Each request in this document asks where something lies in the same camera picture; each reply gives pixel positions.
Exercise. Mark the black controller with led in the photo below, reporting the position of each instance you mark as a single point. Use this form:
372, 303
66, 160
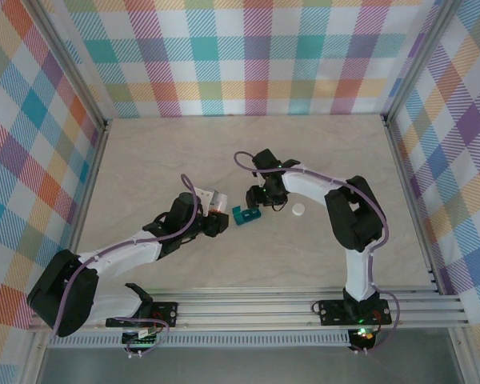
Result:
366, 336

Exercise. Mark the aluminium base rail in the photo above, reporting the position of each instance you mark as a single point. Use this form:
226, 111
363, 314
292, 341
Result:
244, 308

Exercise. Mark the orange pill bottle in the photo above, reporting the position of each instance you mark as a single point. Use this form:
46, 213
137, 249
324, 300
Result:
214, 210

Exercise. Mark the teal toy block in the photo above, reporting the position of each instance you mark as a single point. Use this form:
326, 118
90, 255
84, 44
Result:
248, 217

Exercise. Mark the aluminium side rail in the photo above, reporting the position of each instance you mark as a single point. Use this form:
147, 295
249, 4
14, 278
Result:
412, 200
102, 140

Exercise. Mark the green controller board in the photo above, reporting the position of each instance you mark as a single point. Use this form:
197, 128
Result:
142, 342

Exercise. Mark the aluminium frame post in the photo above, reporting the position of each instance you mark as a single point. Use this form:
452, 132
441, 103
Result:
73, 66
418, 60

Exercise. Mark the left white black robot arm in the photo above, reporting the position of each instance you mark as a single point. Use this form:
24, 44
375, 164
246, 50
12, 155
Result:
120, 256

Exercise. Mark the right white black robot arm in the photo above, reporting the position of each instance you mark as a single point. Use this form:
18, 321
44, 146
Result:
308, 188

